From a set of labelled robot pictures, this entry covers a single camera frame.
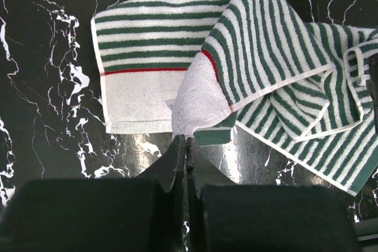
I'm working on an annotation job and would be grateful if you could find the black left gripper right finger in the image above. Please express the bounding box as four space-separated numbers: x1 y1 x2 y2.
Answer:
187 138 361 251

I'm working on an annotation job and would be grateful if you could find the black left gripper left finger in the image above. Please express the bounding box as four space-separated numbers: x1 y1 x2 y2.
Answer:
1 136 186 251

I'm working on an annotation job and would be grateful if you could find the green white striped towel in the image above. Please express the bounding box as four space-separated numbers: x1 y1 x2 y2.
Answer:
91 0 377 195

